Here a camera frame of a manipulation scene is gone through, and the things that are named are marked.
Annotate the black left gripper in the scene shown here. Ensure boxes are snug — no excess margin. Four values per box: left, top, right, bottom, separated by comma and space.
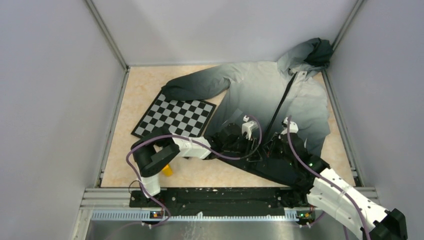
222, 132, 262, 162

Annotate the grey gradient hooded jacket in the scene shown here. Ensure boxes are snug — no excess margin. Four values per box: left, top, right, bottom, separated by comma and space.
161, 37, 335, 187

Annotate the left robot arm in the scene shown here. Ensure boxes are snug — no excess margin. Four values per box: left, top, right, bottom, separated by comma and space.
129, 120, 263, 207

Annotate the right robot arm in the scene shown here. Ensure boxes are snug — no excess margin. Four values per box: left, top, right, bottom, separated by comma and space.
264, 133, 408, 240

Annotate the black white checkerboard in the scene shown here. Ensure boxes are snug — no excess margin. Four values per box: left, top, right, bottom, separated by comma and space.
131, 90, 217, 160

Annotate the yellow block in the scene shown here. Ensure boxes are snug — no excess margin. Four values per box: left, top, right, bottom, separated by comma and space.
161, 164, 174, 177

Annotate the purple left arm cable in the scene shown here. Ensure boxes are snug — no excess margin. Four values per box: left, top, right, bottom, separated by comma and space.
125, 114, 263, 229

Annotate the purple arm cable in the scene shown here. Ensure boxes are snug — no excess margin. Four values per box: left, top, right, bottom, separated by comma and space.
125, 114, 263, 229
286, 115, 372, 240

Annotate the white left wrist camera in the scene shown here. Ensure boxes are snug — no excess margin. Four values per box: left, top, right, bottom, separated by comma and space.
241, 115, 259, 140

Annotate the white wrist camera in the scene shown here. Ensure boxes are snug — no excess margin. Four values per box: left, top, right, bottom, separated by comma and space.
281, 117, 299, 135
241, 115, 259, 140

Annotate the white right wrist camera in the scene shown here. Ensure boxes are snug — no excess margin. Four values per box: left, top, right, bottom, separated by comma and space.
281, 117, 299, 135

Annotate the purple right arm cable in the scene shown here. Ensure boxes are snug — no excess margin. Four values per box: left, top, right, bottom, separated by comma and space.
286, 115, 372, 240

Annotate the grey cable duct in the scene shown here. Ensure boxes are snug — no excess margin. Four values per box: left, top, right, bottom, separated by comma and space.
91, 210, 299, 222

